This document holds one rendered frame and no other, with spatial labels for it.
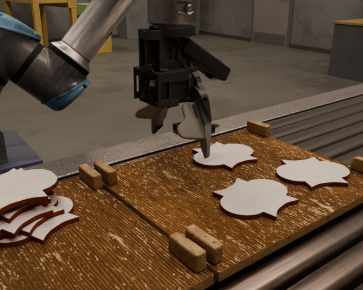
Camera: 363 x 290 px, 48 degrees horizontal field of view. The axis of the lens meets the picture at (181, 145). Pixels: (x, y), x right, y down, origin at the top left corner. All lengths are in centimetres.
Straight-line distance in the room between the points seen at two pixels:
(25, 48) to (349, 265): 80
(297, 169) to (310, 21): 803
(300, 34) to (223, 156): 816
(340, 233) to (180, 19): 39
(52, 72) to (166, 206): 51
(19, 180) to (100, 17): 52
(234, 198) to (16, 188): 32
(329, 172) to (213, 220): 26
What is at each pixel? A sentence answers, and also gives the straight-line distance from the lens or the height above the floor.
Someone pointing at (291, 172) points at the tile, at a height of 94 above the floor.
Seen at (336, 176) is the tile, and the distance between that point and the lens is 77.
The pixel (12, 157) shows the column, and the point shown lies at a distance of 106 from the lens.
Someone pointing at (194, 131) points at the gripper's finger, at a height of 105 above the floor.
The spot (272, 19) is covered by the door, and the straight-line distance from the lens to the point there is 935.
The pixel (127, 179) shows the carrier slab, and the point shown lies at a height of 94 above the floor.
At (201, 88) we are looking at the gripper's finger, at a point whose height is 111.
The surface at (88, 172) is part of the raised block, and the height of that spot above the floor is 96.
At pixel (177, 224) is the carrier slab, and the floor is 94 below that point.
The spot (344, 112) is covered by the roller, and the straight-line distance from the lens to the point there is 126.
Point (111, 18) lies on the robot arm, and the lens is 106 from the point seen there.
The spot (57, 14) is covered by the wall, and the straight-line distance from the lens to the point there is 1002.
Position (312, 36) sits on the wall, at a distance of 874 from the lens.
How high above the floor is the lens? 126
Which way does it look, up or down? 22 degrees down
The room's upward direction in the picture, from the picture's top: straight up
